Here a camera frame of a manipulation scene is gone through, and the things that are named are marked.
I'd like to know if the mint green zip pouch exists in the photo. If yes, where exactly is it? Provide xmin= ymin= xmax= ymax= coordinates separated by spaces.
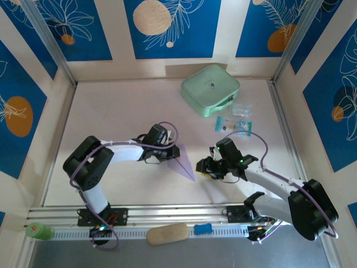
xmin=180 ymin=64 xmax=241 ymax=118

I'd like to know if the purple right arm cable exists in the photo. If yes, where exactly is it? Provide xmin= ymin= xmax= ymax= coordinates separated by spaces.
xmin=223 ymin=131 xmax=340 ymax=246

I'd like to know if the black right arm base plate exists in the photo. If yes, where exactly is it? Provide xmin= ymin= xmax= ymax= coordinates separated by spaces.
xmin=227 ymin=205 xmax=252 ymax=224

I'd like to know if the slotted grey cable duct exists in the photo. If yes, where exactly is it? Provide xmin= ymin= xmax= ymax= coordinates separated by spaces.
xmin=51 ymin=224 xmax=249 ymax=241

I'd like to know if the aluminium corner post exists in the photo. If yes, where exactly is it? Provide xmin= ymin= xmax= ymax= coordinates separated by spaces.
xmin=271 ymin=0 xmax=319 ymax=84
xmin=21 ymin=0 xmax=78 ymax=86

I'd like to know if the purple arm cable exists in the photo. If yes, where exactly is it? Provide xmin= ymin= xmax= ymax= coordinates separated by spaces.
xmin=69 ymin=121 xmax=179 ymax=252
xmin=223 ymin=131 xmax=340 ymax=246

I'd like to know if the small clear plastic bag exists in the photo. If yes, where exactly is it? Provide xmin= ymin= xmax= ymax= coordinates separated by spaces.
xmin=231 ymin=103 xmax=253 ymax=117

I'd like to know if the blue snack packet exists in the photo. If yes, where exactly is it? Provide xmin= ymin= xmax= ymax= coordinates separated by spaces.
xmin=214 ymin=116 xmax=253 ymax=137

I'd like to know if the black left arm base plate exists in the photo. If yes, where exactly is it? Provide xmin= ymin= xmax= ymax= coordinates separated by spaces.
xmin=77 ymin=208 xmax=129 ymax=227

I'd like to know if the aluminium side rail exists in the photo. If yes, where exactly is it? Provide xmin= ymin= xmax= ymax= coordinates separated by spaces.
xmin=268 ymin=80 xmax=312 ymax=200
xmin=40 ymin=82 xmax=78 ymax=207

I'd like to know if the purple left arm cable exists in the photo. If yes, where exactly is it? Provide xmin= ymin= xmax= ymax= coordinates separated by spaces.
xmin=69 ymin=121 xmax=179 ymax=252

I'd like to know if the aluminium mounting rail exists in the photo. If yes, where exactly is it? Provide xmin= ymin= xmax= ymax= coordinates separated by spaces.
xmin=27 ymin=203 xmax=331 ymax=224

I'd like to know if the purple paper sheet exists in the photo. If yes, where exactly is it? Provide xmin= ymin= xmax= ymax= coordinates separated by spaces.
xmin=166 ymin=143 xmax=196 ymax=183

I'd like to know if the blue bone-shaped piece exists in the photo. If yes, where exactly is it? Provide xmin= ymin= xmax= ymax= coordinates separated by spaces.
xmin=194 ymin=223 xmax=213 ymax=235

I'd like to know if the beige oval block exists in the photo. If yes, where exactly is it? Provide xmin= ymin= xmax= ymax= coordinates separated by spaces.
xmin=146 ymin=222 xmax=190 ymax=246

